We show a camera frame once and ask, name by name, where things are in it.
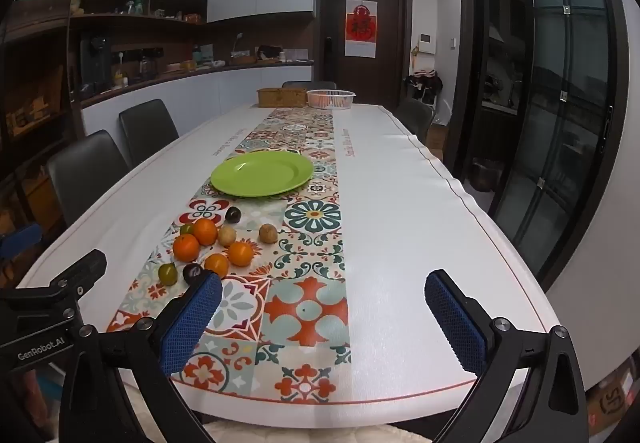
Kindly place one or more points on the green plate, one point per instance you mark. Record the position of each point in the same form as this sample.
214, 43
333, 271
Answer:
260, 173

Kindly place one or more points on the white plastic basket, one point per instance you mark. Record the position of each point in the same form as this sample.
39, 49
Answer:
345, 100

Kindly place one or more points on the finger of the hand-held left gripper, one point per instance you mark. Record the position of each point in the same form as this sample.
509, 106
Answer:
65, 280

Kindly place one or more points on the white desk lamp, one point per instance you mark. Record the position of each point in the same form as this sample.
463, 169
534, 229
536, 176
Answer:
236, 43

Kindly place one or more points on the tan round fruit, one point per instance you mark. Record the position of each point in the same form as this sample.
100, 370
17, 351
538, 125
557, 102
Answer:
226, 235
268, 233

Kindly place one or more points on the orange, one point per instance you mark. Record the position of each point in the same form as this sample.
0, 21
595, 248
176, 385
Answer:
186, 248
216, 265
205, 231
324, 99
240, 253

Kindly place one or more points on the small green tangerine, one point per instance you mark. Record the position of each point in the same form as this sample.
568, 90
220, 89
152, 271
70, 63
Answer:
186, 228

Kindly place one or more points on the patterned table runner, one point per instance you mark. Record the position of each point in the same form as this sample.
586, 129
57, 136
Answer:
305, 313

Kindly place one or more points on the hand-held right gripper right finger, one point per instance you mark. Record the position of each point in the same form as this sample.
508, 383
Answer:
455, 323

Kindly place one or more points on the wicker box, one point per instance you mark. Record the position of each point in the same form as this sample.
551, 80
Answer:
281, 97

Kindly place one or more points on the black coffee machine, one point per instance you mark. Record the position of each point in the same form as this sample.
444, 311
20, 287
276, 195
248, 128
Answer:
94, 60

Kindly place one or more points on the dark plum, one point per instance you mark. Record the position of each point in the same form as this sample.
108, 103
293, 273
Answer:
190, 271
232, 214

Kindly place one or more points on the glass kettle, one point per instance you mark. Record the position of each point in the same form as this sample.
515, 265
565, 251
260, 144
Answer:
144, 66

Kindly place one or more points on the glass sliding door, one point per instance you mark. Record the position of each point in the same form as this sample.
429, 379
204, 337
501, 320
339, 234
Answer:
560, 98

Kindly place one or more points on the white counter cabinet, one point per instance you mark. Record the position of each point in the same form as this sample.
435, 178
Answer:
225, 88

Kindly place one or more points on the yellow bottle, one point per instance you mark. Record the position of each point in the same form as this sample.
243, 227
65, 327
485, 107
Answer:
119, 80

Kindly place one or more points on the shoe rack with clothes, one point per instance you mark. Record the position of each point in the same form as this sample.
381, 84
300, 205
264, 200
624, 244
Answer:
424, 83

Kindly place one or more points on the dark grey chair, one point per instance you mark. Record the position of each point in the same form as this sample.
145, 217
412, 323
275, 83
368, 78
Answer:
417, 118
300, 84
147, 128
85, 173

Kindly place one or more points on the red wall calendar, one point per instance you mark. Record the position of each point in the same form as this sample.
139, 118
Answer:
360, 28

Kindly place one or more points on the white intercom panel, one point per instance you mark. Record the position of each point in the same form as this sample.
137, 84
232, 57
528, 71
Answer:
425, 43

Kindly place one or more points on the cardboard box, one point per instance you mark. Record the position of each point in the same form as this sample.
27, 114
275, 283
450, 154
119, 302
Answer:
612, 403

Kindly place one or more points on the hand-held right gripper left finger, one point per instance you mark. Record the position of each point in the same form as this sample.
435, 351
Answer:
190, 318

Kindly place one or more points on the dark wooden door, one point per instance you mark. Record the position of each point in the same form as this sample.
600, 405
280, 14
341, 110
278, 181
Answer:
385, 23

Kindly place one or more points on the wicker tray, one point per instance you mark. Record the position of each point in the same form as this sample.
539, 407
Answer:
242, 58

